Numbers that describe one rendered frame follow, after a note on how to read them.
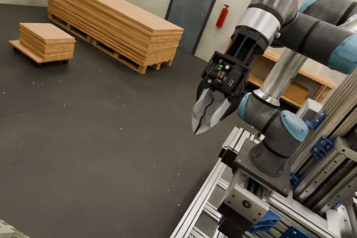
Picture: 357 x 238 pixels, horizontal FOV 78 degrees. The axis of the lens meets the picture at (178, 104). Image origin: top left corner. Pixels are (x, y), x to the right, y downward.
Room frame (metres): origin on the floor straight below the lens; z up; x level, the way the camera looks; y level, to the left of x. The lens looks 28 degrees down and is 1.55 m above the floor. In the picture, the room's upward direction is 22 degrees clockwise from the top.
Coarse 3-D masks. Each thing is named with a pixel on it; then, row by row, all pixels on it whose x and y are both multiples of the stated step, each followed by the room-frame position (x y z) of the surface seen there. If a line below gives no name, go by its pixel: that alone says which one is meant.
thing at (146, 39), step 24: (48, 0) 4.17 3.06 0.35; (72, 0) 3.98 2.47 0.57; (96, 0) 3.78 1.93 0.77; (120, 0) 4.63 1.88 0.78; (72, 24) 3.94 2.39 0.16; (96, 24) 3.75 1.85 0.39; (120, 24) 3.61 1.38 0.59; (144, 24) 3.45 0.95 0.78; (168, 24) 4.19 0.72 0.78; (120, 48) 3.57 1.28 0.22; (144, 48) 3.41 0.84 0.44; (168, 48) 4.03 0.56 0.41; (144, 72) 3.49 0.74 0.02
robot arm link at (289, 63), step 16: (320, 0) 0.87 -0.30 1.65; (336, 0) 0.86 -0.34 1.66; (320, 16) 0.85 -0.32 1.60; (336, 16) 0.83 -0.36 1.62; (288, 64) 0.84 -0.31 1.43; (272, 80) 0.84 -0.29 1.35; (288, 80) 0.84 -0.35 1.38; (256, 96) 0.83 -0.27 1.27; (272, 96) 0.82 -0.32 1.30; (240, 112) 0.83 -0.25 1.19; (256, 112) 0.80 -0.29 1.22; (272, 112) 0.80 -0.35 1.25; (256, 128) 0.80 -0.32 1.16
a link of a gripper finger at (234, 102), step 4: (236, 96) 0.41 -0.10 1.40; (240, 96) 0.41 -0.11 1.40; (228, 100) 0.41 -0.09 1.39; (232, 100) 0.40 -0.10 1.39; (236, 100) 0.40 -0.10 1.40; (240, 100) 0.40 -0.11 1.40; (232, 104) 0.40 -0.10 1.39; (236, 104) 0.40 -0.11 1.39; (228, 108) 0.40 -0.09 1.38; (232, 108) 0.40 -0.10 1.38; (236, 108) 0.40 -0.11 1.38; (228, 112) 0.40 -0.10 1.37; (232, 112) 0.40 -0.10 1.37; (224, 116) 0.39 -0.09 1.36; (220, 120) 0.39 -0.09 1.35
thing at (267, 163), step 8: (256, 144) 0.81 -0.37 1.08; (264, 144) 0.76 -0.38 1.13; (256, 152) 0.76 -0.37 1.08; (264, 152) 0.74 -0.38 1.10; (272, 152) 0.73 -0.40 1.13; (256, 160) 0.74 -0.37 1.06; (264, 160) 0.73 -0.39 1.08; (272, 160) 0.72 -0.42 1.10; (280, 160) 0.72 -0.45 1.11; (264, 168) 0.71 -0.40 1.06; (272, 168) 0.71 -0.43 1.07; (280, 168) 0.73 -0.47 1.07
